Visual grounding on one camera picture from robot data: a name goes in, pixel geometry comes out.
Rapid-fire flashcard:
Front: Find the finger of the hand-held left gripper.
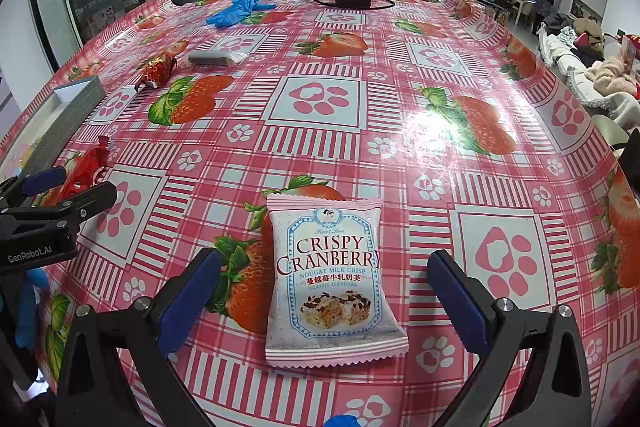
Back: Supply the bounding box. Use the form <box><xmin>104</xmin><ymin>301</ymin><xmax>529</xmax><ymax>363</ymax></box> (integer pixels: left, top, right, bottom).
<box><xmin>0</xmin><ymin>182</ymin><xmax>119</xmax><ymax>228</ymax></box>
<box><xmin>0</xmin><ymin>165</ymin><xmax>67</xmax><ymax>208</ymax></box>

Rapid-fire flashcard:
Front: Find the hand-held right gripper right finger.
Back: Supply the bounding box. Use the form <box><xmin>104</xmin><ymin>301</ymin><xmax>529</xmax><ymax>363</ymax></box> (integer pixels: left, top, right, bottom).
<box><xmin>426</xmin><ymin>248</ymin><xmax>593</xmax><ymax>427</ymax></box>

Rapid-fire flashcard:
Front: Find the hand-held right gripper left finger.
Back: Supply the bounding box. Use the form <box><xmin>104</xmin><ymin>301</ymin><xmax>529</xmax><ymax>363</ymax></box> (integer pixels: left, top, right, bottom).
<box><xmin>54</xmin><ymin>248</ymin><xmax>224</xmax><ymax>427</ymax></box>

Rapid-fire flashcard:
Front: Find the red candy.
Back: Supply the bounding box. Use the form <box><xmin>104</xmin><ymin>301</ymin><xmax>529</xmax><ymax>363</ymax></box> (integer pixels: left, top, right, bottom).
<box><xmin>60</xmin><ymin>136</ymin><xmax>110</xmax><ymax>198</ymax></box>
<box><xmin>134</xmin><ymin>52</ymin><xmax>177</xmax><ymax>90</ymax></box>

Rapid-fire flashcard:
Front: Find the white box with grey rim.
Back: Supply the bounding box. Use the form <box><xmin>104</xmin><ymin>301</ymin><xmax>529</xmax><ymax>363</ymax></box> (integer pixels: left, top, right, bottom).
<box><xmin>0</xmin><ymin>76</ymin><xmax>107</xmax><ymax>188</ymax></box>

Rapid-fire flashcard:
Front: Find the pink white snack packet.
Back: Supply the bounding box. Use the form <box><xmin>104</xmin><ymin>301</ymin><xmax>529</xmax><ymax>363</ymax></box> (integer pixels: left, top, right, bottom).
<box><xmin>264</xmin><ymin>192</ymin><xmax>410</xmax><ymax>369</ymax></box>

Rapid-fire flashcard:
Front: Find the person's left hand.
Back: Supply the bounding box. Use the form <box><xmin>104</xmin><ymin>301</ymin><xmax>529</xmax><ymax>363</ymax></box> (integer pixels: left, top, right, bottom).
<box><xmin>14</xmin><ymin>267</ymin><xmax>51</xmax><ymax>353</ymax></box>

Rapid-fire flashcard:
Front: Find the person's right hand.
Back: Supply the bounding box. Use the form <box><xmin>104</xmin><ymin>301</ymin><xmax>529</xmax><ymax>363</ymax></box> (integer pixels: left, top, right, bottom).
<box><xmin>327</xmin><ymin>413</ymin><xmax>368</xmax><ymax>427</ymax></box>

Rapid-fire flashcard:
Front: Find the silver blue snack packet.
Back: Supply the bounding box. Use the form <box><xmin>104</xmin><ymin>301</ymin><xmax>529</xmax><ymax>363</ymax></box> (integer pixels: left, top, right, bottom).
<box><xmin>187</xmin><ymin>49</ymin><xmax>247</xmax><ymax>68</ymax></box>

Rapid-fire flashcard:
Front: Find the strawberry print pink tablecloth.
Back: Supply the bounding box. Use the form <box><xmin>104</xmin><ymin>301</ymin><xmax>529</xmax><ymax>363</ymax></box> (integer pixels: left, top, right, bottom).
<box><xmin>0</xmin><ymin>0</ymin><xmax>640</xmax><ymax>427</ymax></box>

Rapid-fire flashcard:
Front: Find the sofa with clothes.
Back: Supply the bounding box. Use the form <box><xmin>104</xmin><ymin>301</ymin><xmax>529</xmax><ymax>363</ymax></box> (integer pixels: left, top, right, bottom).
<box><xmin>537</xmin><ymin>14</ymin><xmax>640</xmax><ymax>128</ymax></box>

